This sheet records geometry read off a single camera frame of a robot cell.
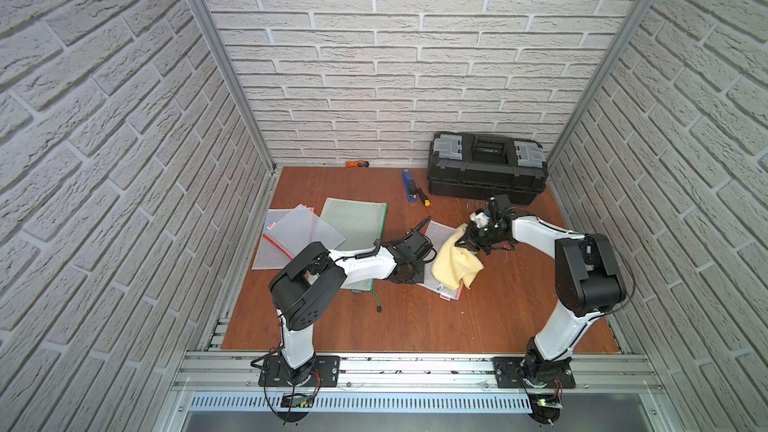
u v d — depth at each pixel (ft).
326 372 2.46
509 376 2.42
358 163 3.99
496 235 2.50
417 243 2.39
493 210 2.65
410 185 3.62
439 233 3.30
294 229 3.30
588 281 1.62
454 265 2.93
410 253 2.33
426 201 3.50
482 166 3.20
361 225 3.39
